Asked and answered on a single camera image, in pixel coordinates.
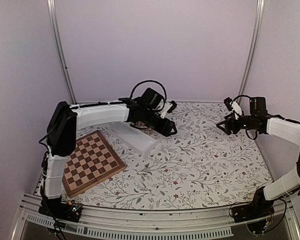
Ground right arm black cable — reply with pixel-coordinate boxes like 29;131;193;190
231;94;258;141

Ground wooden chess board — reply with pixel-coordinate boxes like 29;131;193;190
62;130;127;198

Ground aluminium frame post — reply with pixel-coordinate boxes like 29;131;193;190
238;0;265;95
46;0;77;104

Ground white plastic divided tray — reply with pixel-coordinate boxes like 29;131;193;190
108;122;164;156

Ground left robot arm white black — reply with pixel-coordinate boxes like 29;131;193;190
39;87;177;217

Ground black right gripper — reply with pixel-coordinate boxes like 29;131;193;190
216;112;257;136

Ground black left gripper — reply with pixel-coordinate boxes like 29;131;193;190
142;109;178;137

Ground left aluminium frame post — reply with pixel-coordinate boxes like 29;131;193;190
46;0;77;104

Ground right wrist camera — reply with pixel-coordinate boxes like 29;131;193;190
223;97;243;120

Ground front aluminium rail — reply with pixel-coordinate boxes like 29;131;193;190
11;193;300;240

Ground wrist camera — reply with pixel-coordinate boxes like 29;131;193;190
159;100;177;119
223;97;243;120

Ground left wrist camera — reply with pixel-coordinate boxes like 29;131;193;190
159;100;177;119

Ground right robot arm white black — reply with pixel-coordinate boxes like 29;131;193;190
216;95;300;218

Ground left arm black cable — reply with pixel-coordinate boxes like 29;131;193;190
129;79;167;108

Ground floral patterned table mat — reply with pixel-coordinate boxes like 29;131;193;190
60;103;272;210

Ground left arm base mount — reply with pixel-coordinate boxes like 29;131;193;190
38;186;83;223

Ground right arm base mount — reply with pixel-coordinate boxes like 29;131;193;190
228;201;275;235

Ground right aluminium frame post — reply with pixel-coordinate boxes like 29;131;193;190
238;0;265;95

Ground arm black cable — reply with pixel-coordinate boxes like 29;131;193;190
231;94;258;141
129;79;167;108

